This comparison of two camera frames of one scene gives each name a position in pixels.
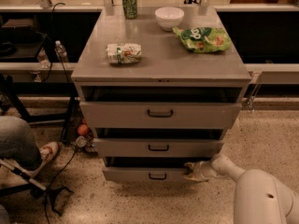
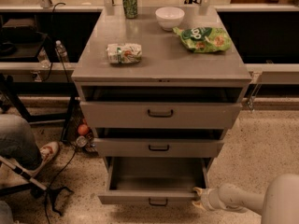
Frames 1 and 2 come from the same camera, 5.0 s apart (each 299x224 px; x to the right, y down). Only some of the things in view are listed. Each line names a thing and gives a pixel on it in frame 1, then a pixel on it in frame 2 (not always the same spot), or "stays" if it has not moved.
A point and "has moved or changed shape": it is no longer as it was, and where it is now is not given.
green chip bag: [204, 39] stays
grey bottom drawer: [148, 169] has moved or changed shape
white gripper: [204, 171] to [207, 198]
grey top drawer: [160, 115] stays
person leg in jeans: [18, 144] stays
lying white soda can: [121, 53] stays
